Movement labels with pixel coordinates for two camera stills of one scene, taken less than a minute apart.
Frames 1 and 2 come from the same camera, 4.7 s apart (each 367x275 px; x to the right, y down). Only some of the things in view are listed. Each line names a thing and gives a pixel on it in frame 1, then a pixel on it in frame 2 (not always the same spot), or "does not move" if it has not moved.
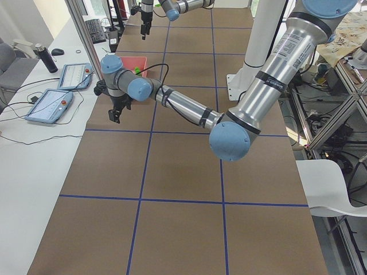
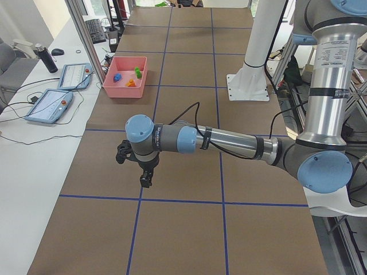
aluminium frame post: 73,6 does not move
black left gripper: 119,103 -> 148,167
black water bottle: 46,58 does not move
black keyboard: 96,30 does not move
